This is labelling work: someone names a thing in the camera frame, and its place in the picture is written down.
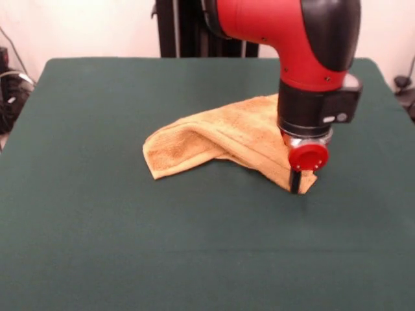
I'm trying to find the tan terry towel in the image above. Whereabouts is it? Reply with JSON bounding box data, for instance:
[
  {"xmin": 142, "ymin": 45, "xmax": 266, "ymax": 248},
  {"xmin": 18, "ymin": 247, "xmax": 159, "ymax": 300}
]
[{"xmin": 142, "ymin": 93, "xmax": 318, "ymax": 195}]

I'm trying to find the black equipment pile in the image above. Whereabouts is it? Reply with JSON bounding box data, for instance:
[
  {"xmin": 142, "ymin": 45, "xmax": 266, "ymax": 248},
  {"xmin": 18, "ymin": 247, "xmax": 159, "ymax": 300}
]
[{"xmin": 0, "ymin": 47, "xmax": 36, "ymax": 135}]

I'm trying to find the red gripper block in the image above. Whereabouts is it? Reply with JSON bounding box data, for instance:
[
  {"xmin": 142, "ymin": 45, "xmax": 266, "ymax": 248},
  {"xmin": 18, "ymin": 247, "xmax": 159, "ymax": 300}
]
[{"xmin": 281, "ymin": 134, "xmax": 331, "ymax": 194}]

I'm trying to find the dark green table cloth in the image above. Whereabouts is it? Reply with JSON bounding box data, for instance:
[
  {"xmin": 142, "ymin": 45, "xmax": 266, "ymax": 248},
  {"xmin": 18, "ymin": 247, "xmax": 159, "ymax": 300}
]
[{"xmin": 0, "ymin": 57, "xmax": 415, "ymax": 311}]

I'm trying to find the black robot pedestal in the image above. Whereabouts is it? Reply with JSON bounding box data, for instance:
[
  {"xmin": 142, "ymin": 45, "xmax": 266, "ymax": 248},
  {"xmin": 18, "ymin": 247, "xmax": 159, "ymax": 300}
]
[{"xmin": 152, "ymin": 0, "xmax": 260, "ymax": 59}]

